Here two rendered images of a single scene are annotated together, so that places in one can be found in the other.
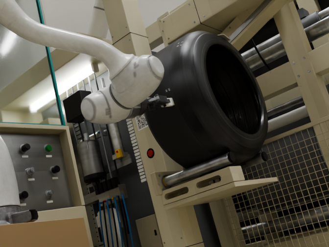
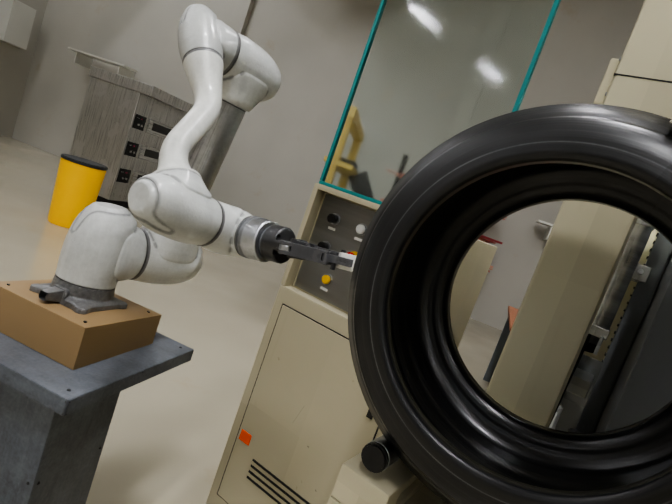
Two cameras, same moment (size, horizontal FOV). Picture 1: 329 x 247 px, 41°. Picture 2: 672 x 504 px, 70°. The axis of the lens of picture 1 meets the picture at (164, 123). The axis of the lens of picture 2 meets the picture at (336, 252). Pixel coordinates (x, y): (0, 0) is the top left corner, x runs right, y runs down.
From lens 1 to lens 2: 1.83 m
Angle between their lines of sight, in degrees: 86
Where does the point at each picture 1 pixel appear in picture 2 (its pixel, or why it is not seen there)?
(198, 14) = not seen: outside the picture
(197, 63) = (393, 207)
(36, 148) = not seen: hidden behind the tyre
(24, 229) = (15, 299)
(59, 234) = (47, 323)
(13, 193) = (72, 272)
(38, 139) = not seen: hidden behind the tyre
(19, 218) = (47, 292)
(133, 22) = (653, 42)
